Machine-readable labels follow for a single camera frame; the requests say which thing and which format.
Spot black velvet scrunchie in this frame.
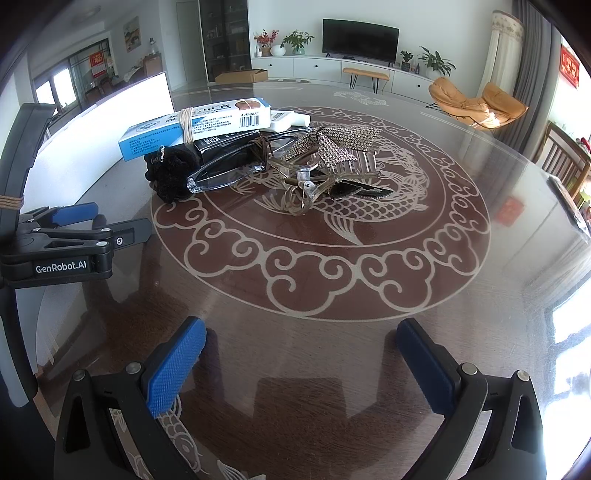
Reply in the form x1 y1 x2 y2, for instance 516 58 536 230
143 143 205 202

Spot red wall hanging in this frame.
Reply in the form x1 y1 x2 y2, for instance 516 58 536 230
558 45 580 88

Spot brown patterned glass desktop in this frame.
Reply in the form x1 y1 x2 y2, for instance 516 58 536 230
14 78 591 480

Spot orange top bench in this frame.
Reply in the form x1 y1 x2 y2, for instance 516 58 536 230
342 67 391 95

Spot white sunscreen bottle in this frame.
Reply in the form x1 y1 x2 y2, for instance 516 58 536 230
270 110 311 133

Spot open cardboard box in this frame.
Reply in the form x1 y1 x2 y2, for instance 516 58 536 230
215 68 269 85

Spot dark glass display cabinet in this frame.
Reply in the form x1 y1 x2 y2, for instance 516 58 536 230
199 0 250 84

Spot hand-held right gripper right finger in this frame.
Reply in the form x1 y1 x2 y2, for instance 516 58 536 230
394 318 548 480

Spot black cardboard box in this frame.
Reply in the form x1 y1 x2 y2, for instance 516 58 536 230
194 131 262 155

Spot black flat television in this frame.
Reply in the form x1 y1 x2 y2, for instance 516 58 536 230
322 18 400 63

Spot dark wooden chair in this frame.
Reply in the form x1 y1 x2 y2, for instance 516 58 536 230
533 121 591 199

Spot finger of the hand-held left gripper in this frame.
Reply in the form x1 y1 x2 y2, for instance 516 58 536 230
21 203 100 229
21 218 151 261

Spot rhinestone bow hair clip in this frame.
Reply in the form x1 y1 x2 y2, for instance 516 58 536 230
281 126 382 163

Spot white television cabinet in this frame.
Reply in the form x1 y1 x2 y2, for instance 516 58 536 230
252 54 437 95

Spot clear frame glasses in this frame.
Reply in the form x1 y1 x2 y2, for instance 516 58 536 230
187 129 319 193

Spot orange lounge chair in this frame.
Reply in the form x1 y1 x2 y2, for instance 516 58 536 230
427 76 528 130

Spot blue cardboard box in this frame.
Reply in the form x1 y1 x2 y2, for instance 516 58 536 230
118 117 199 162

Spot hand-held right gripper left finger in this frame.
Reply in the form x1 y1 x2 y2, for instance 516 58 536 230
53 316 208 480

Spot large potted plant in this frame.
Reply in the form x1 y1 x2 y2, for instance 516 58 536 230
418 46 455 78

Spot black rhinestone hair clip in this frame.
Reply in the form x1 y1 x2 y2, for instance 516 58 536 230
318 178 394 200

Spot white partition board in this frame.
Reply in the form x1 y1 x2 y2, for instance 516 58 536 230
34 71 175 195

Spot grey curtain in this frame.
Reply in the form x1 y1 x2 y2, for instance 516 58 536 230
501 0 561 153

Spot white barcode box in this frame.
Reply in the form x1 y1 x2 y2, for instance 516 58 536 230
182 97 273 141

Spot red flowers in vase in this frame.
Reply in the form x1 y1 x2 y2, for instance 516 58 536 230
253 28 280 57

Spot green leafy potted plant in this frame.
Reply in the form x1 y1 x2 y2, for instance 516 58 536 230
281 30 315 56

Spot covered standing air conditioner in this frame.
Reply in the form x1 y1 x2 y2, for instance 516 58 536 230
475 11 525 109

